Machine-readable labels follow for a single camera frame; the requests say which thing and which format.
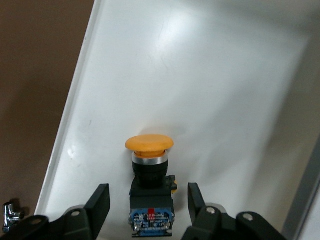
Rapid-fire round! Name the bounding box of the yellow mushroom push button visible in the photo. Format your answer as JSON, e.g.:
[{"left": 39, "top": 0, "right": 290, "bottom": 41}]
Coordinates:
[{"left": 124, "top": 133, "right": 179, "bottom": 238}]

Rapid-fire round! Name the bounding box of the brown table mat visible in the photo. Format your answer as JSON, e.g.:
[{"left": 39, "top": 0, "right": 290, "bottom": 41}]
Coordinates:
[{"left": 0, "top": 0, "right": 98, "bottom": 240}]

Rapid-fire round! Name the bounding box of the chrome metal fitting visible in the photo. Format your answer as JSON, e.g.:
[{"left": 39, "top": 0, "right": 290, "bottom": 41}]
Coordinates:
[{"left": 2, "top": 199, "right": 25, "bottom": 233}]

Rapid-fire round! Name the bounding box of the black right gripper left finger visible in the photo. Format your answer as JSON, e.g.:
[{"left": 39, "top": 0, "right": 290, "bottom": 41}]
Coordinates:
[{"left": 0, "top": 183, "right": 111, "bottom": 240}]

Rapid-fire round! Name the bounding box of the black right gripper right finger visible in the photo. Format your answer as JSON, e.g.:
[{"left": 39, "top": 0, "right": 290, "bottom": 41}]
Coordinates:
[{"left": 181, "top": 182, "right": 288, "bottom": 240}]

